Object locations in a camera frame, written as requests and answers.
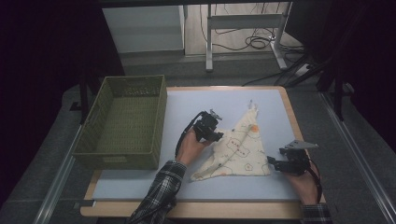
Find white cabinet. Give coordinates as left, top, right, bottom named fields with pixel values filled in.
left=102, top=5, right=185, bottom=54

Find person's left hand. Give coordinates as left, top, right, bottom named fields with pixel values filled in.
left=176, top=128, right=214, bottom=166

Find metal floor rail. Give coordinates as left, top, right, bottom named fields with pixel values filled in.
left=32, top=124, right=83, bottom=224
left=318, top=91, right=396, bottom=224

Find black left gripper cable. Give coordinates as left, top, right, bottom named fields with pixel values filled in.
left=175, top=111, right=205, bottom=157

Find cream patterned cloth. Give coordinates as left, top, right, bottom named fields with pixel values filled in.
left=190, top=100, right=272, bottom=182

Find white power strip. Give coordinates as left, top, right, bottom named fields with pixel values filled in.
left=293, top=63, right=311, bottom=77

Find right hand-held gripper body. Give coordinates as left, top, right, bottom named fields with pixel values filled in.
left=278, top=139, right=319, bottom=175

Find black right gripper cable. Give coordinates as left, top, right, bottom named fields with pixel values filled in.
left=306, top=158, right=324, bottom=203

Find white foam mat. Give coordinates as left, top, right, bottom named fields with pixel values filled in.
left=92, top=89, right=304, bottom=203

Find person's right hand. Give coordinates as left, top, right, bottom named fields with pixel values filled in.
left=284, top=161, right=321, bottom=206

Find green woven basket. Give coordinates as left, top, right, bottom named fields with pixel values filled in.
left=72, top=74, right=168, bottom=171

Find black corner clip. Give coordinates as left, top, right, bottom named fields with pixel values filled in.
left=73, top=200, right=97, bottom=209

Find black metal stand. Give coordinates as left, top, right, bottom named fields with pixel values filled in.
left=69, top=71, right=94, bottom=125
left=317, top=62, right=354, bottom=122

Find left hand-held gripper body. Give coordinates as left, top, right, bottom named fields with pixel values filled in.
left=193, top=109, right=222, bottom=143

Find white metal table frame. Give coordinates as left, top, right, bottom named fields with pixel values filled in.
left=205, top=2, right=292, bottom=73

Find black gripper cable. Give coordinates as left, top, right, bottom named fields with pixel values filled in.
left=306, top=158, right=324, bottom=203
left=175, top=111, right=205, bottom=157

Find black floor cables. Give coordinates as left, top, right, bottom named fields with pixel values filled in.
left=199, top=3, right=306, bottom=63

